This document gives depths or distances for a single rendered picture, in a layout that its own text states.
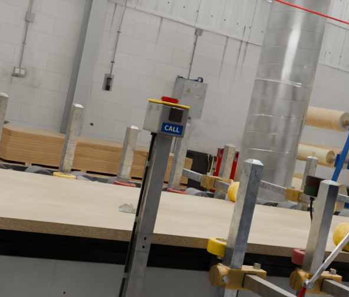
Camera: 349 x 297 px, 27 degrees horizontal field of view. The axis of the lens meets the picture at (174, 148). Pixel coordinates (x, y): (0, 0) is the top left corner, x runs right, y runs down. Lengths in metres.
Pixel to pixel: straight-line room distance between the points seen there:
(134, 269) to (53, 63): 7.74
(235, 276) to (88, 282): 0.36
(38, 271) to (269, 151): 4.26
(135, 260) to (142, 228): 0.07
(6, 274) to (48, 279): 0.10
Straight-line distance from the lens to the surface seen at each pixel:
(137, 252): 1.62
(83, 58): 9.24
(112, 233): 1.76
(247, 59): 10.99
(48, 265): 1.78
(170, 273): 1.93
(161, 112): 1.56
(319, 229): 1.90
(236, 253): 1.75
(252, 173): 1.73
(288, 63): 5.90
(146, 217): 1.60
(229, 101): 10.83
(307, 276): 1.91
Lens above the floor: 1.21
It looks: 3 degrees down
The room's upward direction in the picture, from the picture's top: 12 degrees clockwise
